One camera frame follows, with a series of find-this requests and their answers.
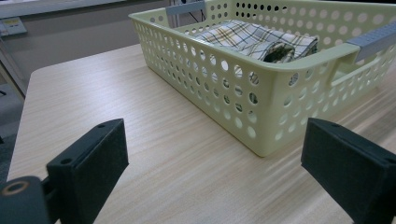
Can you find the plaid cloth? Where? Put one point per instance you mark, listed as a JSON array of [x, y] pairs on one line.
[[255, 39]]

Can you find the pale green perforated plastic basket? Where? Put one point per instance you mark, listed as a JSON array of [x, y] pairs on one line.
[[249, 90]]

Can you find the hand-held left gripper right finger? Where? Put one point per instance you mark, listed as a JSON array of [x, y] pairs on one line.
[[351, 174]]

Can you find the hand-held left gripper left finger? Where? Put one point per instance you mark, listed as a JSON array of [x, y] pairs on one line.
[[90, 174]]

